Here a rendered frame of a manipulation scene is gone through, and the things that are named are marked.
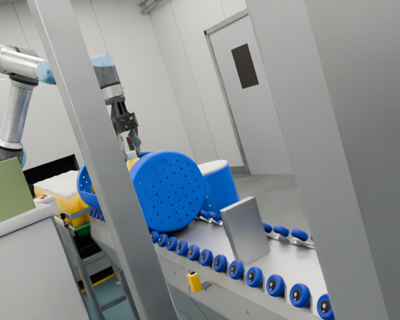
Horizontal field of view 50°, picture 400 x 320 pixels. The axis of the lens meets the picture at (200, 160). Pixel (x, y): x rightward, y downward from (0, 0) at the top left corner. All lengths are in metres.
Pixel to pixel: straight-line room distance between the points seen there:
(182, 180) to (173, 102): 6.04
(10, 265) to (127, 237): 0.99
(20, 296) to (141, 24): 6.26
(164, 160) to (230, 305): 0.60
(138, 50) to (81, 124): 6.66
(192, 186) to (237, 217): 0.46
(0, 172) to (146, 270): 1.06
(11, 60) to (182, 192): 0.76
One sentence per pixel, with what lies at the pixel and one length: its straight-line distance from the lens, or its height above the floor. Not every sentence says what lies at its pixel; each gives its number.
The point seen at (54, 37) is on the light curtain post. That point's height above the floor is 1.54.
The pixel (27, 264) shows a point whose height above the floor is 0.97.
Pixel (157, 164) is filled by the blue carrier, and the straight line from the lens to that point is 1.49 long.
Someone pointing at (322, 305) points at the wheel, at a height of 0.97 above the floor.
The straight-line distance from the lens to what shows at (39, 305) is 1.81.
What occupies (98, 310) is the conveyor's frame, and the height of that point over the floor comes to 0.31.
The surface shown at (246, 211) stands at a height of 1.06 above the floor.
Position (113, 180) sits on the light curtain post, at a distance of 0.80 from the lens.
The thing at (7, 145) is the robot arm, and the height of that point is 1.42.
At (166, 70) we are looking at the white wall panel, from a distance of 7.58.
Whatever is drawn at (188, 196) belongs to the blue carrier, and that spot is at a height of 1.05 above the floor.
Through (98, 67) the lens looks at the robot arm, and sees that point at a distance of 1.52.
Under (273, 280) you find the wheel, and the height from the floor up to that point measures 0.97.
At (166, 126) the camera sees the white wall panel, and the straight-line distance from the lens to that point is 7.40.
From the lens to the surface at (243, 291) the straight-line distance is 1.04.
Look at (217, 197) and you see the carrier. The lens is 1.98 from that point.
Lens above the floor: 1.38
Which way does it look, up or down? 8 degrees down
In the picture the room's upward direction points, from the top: 18 degrees counter-clockwise
